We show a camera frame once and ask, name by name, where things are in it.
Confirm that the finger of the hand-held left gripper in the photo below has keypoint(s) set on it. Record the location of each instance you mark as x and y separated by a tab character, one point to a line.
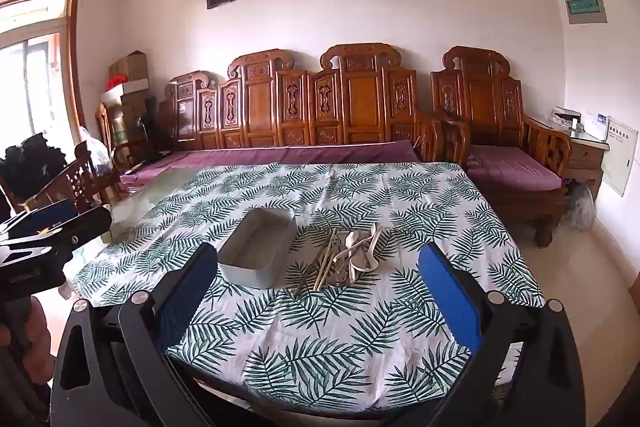
75	227
47	212

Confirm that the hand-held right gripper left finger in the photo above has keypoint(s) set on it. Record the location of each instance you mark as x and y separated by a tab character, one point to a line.
190	292

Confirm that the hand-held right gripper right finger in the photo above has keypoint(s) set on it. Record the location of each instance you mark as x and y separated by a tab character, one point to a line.
445	297

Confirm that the grey rectangular container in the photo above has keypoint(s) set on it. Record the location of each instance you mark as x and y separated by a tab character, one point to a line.
257	252

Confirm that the white ceramic spoon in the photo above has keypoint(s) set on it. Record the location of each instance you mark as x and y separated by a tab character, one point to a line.
365	263

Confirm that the white plastic spoon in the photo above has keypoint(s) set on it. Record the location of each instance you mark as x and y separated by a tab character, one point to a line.
350	252
356	237

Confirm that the person's left hand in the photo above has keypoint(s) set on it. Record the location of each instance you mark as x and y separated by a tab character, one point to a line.
42	342

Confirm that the small wooden chair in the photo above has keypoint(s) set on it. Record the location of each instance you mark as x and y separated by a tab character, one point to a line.
75	179

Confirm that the black cloth pile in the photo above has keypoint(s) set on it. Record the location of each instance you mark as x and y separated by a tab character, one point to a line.
30	162

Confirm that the wooden chopstick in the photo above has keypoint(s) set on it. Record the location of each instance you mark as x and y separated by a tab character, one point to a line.
322	264
331	257

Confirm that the leaf print tablecloth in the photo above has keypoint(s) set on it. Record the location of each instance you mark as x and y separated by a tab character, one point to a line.
350	187

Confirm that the purple armchair cushion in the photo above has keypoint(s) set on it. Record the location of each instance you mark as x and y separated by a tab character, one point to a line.
515	169

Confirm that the white cardboard box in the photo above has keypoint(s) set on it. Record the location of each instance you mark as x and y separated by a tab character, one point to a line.
135	88

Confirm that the wooden framed glass door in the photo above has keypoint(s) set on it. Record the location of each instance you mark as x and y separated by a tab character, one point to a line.
35	57

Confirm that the clear plastic bag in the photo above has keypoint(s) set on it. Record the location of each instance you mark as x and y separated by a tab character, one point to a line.
580	207

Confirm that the long purple sofa cushion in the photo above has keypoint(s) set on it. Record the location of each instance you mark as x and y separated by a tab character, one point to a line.
280	156

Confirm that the brown cardboard box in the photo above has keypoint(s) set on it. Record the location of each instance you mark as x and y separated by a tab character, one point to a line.
130	66

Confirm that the wooden side table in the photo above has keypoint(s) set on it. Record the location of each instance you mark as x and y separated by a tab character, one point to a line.
582	157

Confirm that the carved wooden armchair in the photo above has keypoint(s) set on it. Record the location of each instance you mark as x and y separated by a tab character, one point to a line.
480	102

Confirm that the long carved wooden sofa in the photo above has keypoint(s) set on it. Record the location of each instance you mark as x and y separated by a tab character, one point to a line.
300	107

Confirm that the grey white tabletop device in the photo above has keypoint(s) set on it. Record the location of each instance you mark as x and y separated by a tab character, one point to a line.
565	116

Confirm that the white leaning panel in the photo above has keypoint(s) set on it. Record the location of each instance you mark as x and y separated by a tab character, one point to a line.
620	154

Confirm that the grey wall electrical panel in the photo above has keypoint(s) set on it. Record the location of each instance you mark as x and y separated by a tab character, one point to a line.
585	5

